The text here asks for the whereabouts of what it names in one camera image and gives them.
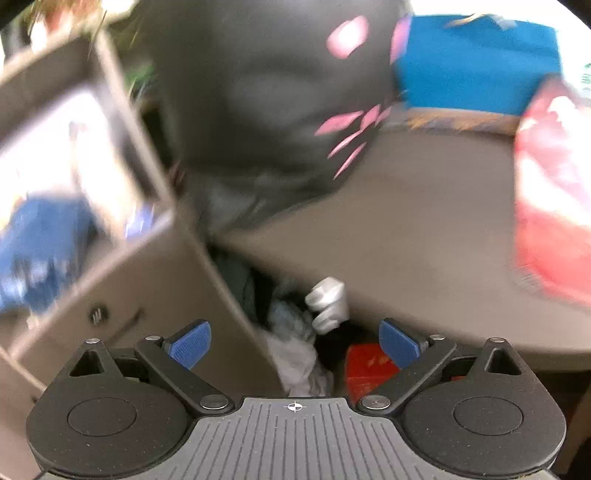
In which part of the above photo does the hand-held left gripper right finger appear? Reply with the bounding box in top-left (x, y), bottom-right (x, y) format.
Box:
top-left (356, 318), bottom-right (525, 414)

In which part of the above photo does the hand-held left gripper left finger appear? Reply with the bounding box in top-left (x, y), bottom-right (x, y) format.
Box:
top-left (68, 319), bottom-right (234, 414)

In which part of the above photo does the red box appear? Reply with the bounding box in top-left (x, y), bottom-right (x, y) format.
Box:
top-left (345, 344), bottom-right (403, 404)

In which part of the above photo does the white power adapter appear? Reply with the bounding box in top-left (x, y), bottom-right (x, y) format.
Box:
top-left (305, 277), bottom-right (350, 334)

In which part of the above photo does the white crumpled cloth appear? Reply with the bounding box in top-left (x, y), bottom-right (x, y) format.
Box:
top-left (265, 300), bottom-right (334, 398)

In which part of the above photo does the dark blue cloth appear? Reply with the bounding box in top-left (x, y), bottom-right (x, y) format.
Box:
top-left (0, 196), bottom-right (101, 315)

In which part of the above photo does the red bag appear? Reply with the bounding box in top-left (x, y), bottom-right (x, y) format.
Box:
top-left (513, 76), bottom-right (591, 309)

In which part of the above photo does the black cloth with pink marks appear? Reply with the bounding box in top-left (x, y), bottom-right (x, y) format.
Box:
top-left (139, 0), bottom-right (416, 234)

